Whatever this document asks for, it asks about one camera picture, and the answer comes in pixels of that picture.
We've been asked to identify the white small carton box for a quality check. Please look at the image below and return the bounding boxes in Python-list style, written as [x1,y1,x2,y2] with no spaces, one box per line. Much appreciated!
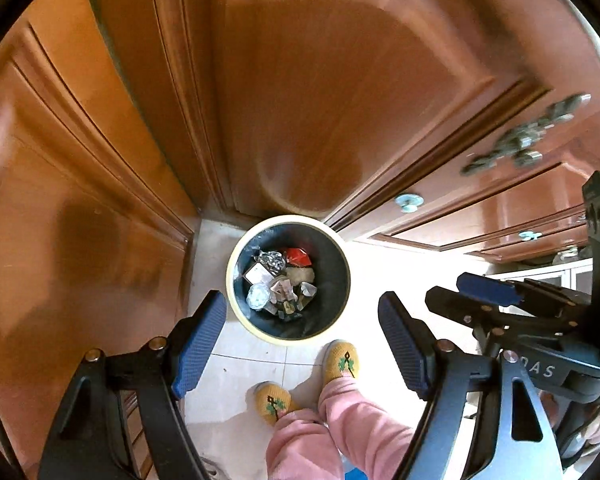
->
[244,262,275,286]

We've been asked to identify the red snack wrapper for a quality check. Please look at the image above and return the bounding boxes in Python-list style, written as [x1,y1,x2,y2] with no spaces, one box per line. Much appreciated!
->
[284,247,312,268]

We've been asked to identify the yellow rimmed trash bin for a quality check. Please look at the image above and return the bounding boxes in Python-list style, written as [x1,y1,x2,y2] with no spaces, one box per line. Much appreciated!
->
[225,214,351,346]

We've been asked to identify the blue cabinet knob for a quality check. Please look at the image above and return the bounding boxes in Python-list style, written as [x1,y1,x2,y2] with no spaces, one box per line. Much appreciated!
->
[394,193,425,214]
[518,230,542,242]

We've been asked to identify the right yellow slipper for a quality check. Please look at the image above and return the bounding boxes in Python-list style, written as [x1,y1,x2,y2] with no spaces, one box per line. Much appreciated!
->
[323,340,360,386]

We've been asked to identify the yellow slipper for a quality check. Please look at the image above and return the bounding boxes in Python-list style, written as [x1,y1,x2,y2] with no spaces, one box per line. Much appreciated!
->
[253,382,300,426]
[323,340,360,386]

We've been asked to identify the left yellow slipper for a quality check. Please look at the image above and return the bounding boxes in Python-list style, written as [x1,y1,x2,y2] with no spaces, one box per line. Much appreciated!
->
[253,382,300,426]

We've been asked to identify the crumpled silver foil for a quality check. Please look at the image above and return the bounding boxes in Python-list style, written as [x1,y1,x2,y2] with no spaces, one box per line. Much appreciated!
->
[257,250,286,276]

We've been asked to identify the pink trouser legs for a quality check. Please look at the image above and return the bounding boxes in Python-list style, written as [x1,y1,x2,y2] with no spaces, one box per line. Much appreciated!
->
[265,377,414,479]

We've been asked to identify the brown wooden cabinet door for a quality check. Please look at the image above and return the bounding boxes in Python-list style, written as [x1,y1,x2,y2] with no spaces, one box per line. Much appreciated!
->
[91,0,545,228]

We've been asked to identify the ornate metal cabinet handle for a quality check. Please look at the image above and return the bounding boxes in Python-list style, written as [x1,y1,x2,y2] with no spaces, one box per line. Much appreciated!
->
[460,92,592,177]

